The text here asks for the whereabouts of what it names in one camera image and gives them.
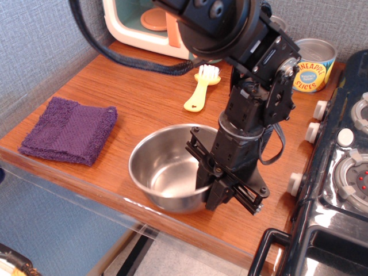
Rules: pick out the tomato sauce can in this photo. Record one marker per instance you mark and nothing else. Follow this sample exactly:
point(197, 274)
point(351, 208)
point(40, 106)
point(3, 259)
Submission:
point(280, 22)

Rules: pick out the black toy stove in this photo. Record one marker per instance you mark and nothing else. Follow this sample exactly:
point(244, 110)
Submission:
point(329, 222)

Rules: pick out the black oven door handle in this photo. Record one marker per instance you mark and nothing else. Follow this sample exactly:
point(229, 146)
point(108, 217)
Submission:
point(270, 236)

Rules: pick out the yellow dish brush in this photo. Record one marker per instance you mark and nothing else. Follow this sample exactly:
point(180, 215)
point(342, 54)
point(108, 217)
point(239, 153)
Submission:
point(208, 75)

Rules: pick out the grey stove knob upper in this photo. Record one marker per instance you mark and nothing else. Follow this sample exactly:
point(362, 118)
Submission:
point(320, 109)

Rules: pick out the toy microwave oven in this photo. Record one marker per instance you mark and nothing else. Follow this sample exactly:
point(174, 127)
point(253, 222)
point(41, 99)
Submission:
point(142, 25)

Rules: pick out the stainless steel bowl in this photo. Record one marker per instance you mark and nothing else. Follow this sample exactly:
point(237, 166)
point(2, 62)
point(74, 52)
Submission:
point(162, 167)

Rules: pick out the purple folded towel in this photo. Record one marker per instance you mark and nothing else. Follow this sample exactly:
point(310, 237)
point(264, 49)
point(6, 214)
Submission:
point(70, 132)

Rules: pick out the pineapple slices can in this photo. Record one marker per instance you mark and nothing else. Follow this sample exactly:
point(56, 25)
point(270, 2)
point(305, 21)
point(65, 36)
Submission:
point(316, 63)

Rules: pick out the grey stove knob middle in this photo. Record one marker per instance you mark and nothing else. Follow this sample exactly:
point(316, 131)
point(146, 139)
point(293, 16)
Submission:
point(312, 131)

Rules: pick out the grey stove knob lower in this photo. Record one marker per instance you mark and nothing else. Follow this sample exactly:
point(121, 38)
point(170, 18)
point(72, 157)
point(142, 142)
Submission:
point(294, 183)

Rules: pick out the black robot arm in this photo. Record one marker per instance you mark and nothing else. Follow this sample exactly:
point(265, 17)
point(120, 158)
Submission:
point(264, 64)

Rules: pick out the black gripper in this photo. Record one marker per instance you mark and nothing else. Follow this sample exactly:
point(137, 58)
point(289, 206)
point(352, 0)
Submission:
point(230, 166)

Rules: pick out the grey stove knob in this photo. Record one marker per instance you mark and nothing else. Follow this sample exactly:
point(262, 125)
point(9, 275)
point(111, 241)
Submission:
point(294, 183)
point(312, 131)
point(320, 109)

